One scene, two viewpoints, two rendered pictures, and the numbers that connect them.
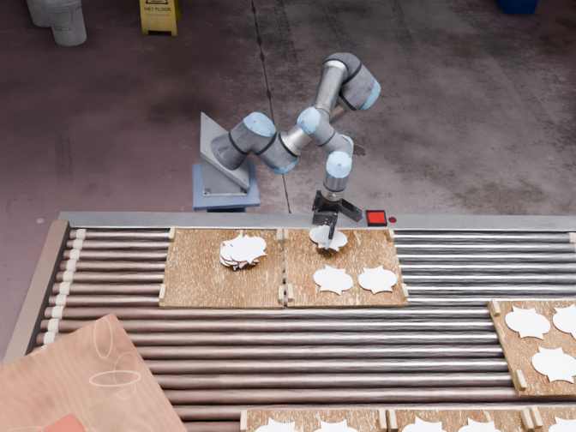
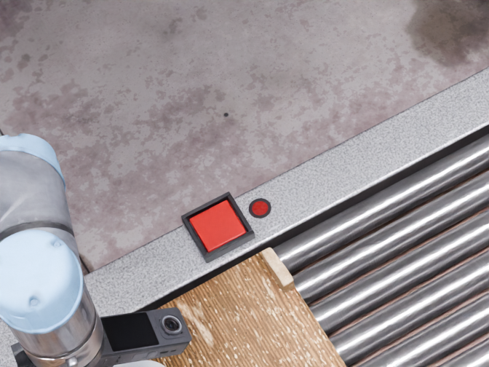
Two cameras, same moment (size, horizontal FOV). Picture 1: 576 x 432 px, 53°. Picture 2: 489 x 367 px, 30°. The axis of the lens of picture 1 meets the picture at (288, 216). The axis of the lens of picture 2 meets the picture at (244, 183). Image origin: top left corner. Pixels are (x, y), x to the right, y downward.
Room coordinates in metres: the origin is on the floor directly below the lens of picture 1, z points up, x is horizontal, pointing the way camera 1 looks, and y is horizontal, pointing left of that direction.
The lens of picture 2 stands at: (1.01, -0.25, 2.03)
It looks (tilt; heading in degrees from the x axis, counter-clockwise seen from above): 59 degrees down; 346
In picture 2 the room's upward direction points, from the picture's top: 12 degrees counter-clockwise
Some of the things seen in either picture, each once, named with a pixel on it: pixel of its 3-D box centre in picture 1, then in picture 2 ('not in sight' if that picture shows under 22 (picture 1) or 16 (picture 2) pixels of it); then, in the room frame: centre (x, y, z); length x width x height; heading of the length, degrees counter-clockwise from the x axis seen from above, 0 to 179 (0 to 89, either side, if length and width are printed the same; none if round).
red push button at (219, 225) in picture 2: (375, 219); (217, 227); (1.59, -0.34, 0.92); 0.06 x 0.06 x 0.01; 5
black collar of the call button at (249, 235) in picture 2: (375, 218); (217, 226); (1.59, -0.34, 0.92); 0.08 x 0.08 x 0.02; 5
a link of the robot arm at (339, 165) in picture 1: (337, 171); (41, 291); (1.40, -0.15, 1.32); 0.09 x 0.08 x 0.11; 173
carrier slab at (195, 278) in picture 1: (224, 267); not in sight; (1.30, 0.21, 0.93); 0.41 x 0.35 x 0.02; 94
